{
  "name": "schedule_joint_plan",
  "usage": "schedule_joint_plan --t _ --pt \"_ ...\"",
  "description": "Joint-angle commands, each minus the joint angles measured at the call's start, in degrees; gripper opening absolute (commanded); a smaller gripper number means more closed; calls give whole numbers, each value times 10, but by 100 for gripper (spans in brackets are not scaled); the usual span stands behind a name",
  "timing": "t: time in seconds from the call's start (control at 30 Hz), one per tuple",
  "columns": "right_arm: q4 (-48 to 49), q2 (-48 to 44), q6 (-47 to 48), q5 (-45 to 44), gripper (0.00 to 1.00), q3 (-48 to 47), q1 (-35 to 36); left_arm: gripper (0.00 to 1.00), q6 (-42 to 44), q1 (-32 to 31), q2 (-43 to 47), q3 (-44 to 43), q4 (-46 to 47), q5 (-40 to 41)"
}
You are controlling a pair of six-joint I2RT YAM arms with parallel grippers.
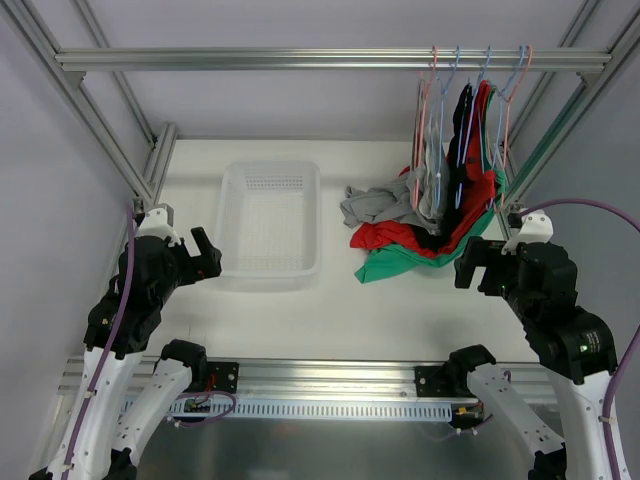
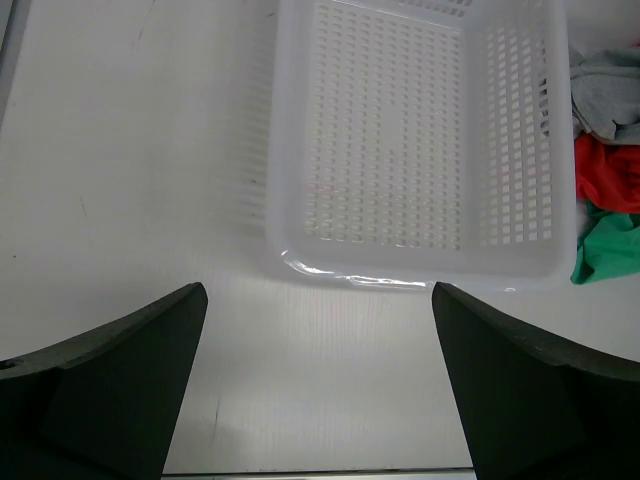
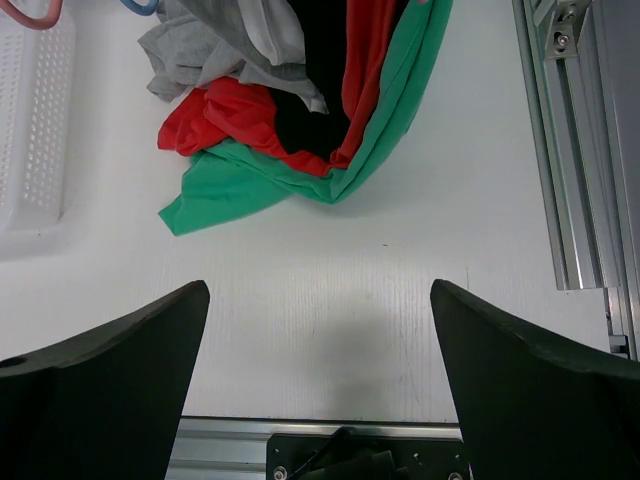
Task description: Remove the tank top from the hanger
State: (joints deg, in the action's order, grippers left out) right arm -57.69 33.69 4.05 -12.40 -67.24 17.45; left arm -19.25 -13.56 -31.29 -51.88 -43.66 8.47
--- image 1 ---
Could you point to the right aluminium frame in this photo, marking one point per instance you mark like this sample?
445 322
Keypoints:
560 102

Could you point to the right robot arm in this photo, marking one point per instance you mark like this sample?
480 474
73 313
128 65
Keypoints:
574 347

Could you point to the grey tank top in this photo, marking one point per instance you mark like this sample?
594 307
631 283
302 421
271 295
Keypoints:
392 201

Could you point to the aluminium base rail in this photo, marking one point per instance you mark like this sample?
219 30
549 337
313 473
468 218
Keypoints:
325 379

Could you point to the black tank top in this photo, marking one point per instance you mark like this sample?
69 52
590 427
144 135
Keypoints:
447 241

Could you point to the blue hanger right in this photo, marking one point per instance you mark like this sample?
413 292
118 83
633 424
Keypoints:
497 151

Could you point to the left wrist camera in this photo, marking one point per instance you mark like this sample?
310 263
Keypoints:
158 222

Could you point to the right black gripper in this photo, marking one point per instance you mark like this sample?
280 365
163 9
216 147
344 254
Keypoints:
484 268

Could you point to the white slotted cable duct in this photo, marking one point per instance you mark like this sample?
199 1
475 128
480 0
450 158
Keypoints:
254 408

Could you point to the red tank top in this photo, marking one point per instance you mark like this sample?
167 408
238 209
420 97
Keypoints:
400 235

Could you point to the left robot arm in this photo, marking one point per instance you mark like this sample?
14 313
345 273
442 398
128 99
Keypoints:
101 441

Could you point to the aluminium frame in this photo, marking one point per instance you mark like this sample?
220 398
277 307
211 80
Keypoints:
147 183
560 102

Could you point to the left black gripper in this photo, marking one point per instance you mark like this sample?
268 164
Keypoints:
190 261

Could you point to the white plastic basket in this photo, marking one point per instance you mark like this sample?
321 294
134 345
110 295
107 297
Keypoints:
268 226

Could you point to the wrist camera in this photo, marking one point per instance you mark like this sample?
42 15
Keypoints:
533 227
158 222

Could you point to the pink hanger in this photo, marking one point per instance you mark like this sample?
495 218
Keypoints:
424 88
507 150

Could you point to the blue hanger with black top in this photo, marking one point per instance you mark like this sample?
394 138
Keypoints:
467 130

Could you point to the white tank top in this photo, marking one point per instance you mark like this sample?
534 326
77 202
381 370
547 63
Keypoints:
433 131

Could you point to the aluminium hanging rail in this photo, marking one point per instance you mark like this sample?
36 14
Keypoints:
559 59

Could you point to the left aluminium frame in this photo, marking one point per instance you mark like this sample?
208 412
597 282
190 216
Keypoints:
147 183

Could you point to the green tank top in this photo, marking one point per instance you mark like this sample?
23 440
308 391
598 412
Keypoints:
395 262

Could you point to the light blue hanger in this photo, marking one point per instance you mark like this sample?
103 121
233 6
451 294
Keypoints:
437 181

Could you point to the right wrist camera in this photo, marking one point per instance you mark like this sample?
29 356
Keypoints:
533 227

